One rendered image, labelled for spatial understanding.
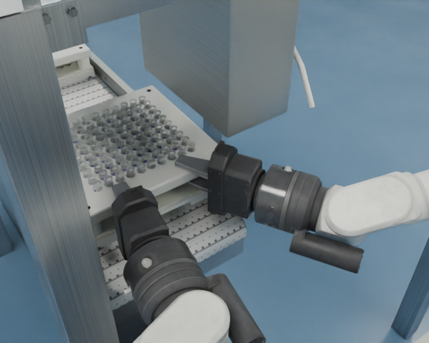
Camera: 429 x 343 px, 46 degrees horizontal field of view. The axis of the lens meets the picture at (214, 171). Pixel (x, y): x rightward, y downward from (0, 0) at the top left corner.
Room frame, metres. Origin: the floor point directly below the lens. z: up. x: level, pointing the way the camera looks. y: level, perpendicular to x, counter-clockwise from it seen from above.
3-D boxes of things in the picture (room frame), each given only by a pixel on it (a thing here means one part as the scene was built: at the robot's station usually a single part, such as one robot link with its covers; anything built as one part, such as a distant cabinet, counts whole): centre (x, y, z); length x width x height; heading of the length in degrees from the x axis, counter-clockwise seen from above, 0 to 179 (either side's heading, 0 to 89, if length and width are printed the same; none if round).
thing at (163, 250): (0.42, 0.08, 1.00); 0.12 x 0.10 x 0.13; 27
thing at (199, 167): (0.57, 0.03, 1.02); 0.06 x 0.03 x 0.02; 67
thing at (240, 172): (0.54, -0.06, 1.00); 0.12 x 0.10 x 0.13; 67
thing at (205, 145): (0.64, 0.15, 1.00); 0.25 x 0.24 x 0.02; 124
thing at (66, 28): (0.41, 0.14, 1.31); 0.05 x 0.01 x 0.04; 125
